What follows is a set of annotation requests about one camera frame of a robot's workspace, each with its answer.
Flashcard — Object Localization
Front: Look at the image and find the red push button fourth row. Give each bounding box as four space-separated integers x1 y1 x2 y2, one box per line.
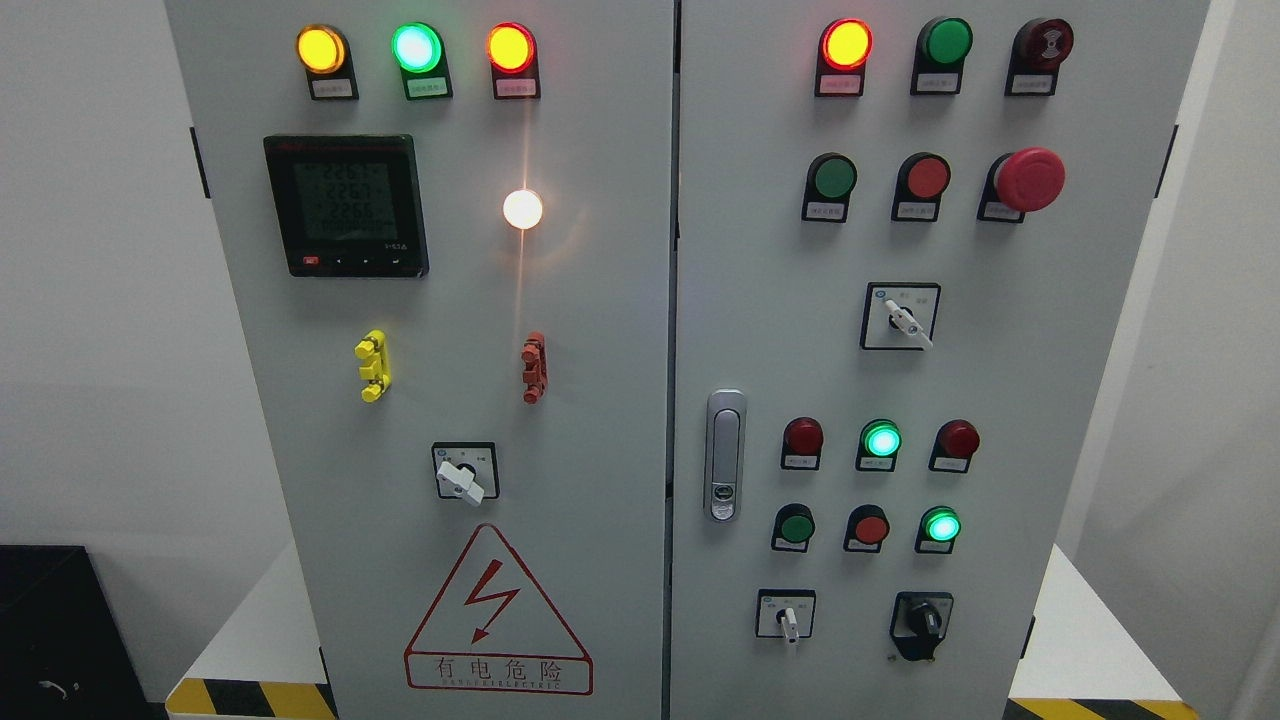
844 503 891 553

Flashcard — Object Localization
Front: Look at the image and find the red emergency stop mushroom button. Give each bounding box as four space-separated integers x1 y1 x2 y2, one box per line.
975 147 1066 224

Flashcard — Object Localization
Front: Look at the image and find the red lamp right third row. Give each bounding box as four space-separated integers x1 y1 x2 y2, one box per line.
929 419 980 474

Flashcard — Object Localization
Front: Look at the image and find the dark red lamp left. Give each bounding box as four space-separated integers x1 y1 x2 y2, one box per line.
780 416 826 471

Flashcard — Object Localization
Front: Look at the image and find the red-orange indicator lamp left door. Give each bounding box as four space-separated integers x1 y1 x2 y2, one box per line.
486 22 541 100

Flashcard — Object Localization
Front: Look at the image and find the black rotary knob switch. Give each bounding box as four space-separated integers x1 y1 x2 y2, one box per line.
890 591 954 662

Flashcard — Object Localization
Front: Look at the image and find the yellow indicator lamp top left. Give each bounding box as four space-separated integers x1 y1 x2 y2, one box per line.
294 24 358 101

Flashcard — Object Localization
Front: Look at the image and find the green lamp right fourth row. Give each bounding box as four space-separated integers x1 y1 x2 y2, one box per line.
914 505 963 555

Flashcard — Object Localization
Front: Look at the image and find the grey right cabinet door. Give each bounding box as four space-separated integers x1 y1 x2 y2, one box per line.
669 1 1210 719

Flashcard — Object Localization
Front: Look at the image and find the green lamp right door top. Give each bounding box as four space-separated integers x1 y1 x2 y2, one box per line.
910 15 974 96

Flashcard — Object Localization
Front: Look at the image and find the white selector switch right upper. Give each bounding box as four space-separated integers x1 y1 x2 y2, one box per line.
859 282 941 351

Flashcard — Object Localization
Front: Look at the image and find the green push button second row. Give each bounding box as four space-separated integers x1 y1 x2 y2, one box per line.
801 152 858 223

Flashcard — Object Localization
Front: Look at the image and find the green push button fourth row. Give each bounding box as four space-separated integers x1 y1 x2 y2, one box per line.
771 503 817 553

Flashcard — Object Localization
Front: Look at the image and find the white glowing indicator lamp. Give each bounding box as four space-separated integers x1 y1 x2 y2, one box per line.
502 188 544 231

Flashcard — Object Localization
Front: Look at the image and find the grey cabinet door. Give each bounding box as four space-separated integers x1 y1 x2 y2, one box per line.
669 1 1210 719
166 1 675 719

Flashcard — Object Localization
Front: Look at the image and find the green indicator lamp top left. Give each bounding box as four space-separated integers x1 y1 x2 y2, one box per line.
390 22 453 101

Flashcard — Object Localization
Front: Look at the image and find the dark red buzzer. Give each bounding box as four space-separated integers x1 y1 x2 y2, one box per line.
1005 18 1074 97

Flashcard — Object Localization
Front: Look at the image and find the white selector switch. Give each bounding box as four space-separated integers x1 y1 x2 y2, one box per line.
754 588 817 644
859 282 941 351

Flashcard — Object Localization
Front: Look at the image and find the white selector switch left door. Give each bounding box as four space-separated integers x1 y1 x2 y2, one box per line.
431 441 500 507

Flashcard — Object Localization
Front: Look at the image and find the silver door lock handle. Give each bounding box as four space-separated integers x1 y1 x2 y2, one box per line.
704 389 748 523

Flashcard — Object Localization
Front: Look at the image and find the grey left cabinet door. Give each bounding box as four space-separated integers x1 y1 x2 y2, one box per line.
166 1 675 719

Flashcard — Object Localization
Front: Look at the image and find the red push button second row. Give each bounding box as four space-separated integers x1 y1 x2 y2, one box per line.
891 152 951 223

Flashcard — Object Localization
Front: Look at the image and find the red-orange lamp right door top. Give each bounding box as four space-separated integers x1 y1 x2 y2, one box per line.
814 17 874 97

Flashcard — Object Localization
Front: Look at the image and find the yellow terminal connector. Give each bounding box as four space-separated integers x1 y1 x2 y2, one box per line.
355 328 392 404

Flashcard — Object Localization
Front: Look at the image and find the black digital power meter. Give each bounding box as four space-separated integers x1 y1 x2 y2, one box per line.
262 135 430 278

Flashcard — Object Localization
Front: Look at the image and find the white selector switch lower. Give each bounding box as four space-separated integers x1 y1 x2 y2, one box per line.
754 588 817 644

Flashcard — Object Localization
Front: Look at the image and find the red terminal connector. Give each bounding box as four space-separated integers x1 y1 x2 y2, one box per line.
520 331 548 405

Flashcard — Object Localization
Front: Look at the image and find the black box lower left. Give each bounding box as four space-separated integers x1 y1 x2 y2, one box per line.
1 544 150 719

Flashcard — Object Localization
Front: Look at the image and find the red electric hazard warning sticker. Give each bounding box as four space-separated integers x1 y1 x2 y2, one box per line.
404 523 594 696

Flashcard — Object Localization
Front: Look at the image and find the lit green lamp middle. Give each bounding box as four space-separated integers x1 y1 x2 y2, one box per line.
855 418 902 471

